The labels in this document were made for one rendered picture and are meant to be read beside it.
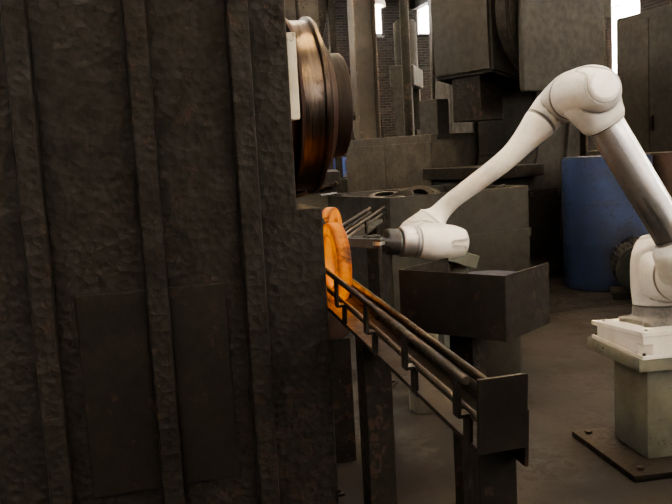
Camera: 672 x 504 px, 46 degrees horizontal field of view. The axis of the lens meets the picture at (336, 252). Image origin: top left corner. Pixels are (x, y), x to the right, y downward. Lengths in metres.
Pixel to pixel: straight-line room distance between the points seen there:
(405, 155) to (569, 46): 1.46
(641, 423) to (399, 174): 4.08
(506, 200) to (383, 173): 1.92
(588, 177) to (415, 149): 1.44
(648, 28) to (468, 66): 1.87
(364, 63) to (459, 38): 5.39
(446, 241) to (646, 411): 0.81
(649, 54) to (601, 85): 4.90
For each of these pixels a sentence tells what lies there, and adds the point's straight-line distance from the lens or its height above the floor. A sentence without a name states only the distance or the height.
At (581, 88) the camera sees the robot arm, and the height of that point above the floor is 1.12.
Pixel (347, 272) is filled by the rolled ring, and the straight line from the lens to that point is 1.80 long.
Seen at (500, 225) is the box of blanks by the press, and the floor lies 0.52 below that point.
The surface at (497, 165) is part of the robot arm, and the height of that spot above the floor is 0.93.
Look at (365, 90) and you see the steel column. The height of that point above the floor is 1.84.
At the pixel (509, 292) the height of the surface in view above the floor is 0.68.
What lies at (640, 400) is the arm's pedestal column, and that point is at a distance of 2.64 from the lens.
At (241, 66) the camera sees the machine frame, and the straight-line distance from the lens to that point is 1.66.
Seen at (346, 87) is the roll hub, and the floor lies 1.15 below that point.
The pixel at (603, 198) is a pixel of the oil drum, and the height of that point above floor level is 0.61.
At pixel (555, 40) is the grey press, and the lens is 5.76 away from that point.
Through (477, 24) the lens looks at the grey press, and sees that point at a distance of 5.80.
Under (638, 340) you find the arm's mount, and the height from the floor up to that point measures 0.40.
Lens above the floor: 0.98
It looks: 7 degrees down
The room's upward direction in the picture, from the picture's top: 3 degrees counter-clockwise
